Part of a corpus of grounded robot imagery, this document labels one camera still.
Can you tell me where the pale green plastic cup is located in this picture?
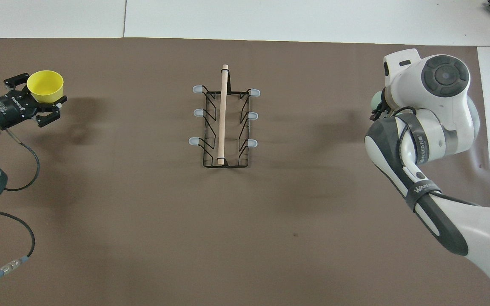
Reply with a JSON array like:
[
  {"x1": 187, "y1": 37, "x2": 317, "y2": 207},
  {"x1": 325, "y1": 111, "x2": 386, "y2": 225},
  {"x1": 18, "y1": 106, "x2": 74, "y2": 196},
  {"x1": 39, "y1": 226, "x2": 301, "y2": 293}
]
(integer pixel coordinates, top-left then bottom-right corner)
[{"x1": 370, "y1": 87, "x2": 388, "y2": 122}]

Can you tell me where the yellow plastic cup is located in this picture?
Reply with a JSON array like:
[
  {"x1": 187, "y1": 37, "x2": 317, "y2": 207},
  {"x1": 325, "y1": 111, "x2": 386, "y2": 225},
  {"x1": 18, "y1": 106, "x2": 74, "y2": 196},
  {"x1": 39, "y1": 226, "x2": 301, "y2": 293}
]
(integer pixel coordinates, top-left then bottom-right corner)
[{"x1": 26, "y1": 70, "x2": 64, "y2": 104}]

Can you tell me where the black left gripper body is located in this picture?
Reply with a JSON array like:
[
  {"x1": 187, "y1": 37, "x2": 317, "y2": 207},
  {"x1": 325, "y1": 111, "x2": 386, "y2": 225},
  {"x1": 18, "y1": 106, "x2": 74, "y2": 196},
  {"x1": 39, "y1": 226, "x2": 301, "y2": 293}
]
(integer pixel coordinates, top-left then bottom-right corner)
[{"x1": 0, "y1": 90, "x2": 37, "y2": 128}]

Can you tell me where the black wire cup rack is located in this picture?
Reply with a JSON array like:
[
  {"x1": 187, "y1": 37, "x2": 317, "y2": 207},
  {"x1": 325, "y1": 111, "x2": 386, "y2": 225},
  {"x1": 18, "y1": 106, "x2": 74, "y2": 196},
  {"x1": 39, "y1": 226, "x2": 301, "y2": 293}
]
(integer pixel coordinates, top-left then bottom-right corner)
[{"x1": 188, "y1": 64, "x2": 261, "y2": 169}]

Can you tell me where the brown table mat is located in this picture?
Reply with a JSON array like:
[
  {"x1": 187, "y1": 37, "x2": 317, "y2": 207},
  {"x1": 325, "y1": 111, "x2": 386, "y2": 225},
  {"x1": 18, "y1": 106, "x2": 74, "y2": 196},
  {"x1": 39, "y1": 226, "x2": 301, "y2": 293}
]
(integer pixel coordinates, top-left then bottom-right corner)
[{"x1": 0, "y1": 37, "x2": 490, "y2": 306}]

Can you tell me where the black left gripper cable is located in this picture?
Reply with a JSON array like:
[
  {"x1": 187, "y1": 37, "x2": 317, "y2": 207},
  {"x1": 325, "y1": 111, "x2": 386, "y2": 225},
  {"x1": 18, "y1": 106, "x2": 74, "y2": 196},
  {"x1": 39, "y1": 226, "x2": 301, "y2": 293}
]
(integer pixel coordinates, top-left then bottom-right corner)
[{"x1": 0, "y1": 129, "x2": 40, "y2": 286}]

